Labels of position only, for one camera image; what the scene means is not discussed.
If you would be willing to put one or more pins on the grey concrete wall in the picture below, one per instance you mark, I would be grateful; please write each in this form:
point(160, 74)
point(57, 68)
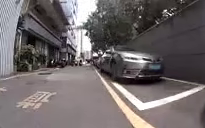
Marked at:
point(186, 50)

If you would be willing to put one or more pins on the manhole cover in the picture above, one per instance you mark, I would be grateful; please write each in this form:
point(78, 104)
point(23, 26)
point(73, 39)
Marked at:
point(45, 73)

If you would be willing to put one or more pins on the pale ribbed building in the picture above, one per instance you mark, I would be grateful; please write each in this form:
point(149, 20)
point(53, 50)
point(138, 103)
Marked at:
point(3, 36)

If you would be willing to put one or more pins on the row of parked vehicles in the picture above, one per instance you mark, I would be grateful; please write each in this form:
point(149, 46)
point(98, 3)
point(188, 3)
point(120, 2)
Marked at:
point(95, 60)

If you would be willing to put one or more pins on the grey building with balconies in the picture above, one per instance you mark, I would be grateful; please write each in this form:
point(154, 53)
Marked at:
point(43, 30)

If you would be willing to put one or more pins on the row of trees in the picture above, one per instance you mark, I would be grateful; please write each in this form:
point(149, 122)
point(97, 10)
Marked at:
point(110, 23)

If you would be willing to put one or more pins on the green bushes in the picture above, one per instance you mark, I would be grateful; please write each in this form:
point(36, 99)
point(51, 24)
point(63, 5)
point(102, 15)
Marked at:
point(26, 58)

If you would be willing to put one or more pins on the grey asphalt road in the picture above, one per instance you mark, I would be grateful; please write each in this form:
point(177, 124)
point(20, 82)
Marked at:
point(76, 100)

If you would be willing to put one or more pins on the grey car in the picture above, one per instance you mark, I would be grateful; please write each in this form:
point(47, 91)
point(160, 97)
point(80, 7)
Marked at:
point(133, 65)

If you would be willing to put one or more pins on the row of parked scooters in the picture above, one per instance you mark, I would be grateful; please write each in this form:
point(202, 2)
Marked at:
point(61, 62)

